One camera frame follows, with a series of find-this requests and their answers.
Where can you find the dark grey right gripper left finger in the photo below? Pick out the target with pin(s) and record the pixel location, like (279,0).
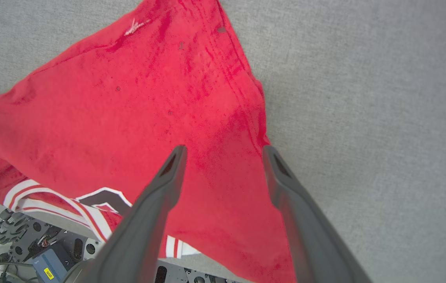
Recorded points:
(136,236)

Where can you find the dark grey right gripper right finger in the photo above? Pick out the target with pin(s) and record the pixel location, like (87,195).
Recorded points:
(309,236)

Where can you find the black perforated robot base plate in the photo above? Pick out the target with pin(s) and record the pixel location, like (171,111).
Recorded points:
(75,245)

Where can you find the red and white sports jersey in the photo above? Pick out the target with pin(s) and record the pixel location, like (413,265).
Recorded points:
(128,118)

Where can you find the grey box with yellow label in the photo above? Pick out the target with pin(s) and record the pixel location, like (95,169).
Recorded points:
(50,265)

